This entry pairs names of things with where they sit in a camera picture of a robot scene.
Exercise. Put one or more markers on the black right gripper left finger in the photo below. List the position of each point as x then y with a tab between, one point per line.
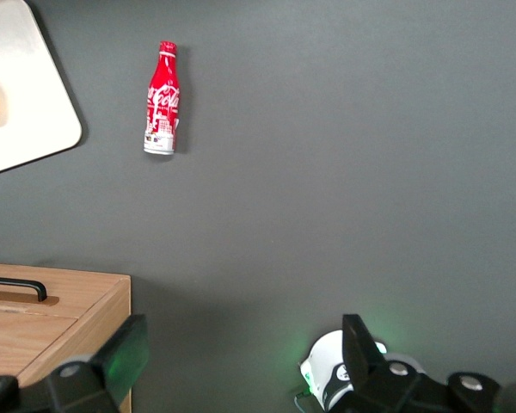
112	365

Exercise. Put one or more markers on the white plastic tray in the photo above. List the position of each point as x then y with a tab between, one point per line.
26	86

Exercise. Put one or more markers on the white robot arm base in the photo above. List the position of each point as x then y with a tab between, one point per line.
327	365

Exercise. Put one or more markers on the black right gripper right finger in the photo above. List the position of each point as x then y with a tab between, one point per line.
370	365

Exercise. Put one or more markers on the wooden box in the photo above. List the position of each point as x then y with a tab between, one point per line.
47	327

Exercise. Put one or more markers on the red coke bottle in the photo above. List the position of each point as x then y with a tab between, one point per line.
162	101

